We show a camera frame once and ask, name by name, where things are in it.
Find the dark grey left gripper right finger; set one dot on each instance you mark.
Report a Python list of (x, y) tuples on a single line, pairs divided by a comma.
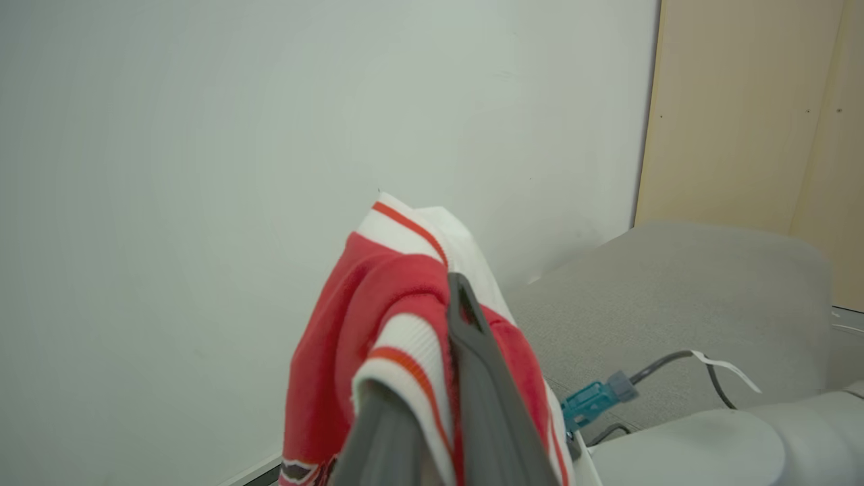
[(489, 405)]

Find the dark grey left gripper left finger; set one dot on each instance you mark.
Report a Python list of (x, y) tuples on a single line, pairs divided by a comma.
[(381, 445)]

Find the red white striped garment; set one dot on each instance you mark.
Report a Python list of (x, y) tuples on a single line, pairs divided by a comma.
[(324, 351)]

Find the white black baseboard strip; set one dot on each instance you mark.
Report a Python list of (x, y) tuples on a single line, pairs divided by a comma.
[(256, 471)]

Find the grey fabric sofa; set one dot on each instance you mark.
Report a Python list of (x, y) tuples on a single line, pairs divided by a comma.
[(675, 297)]

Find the beige wooden door panel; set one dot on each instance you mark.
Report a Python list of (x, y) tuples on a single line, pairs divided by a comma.
[(729, 121)]

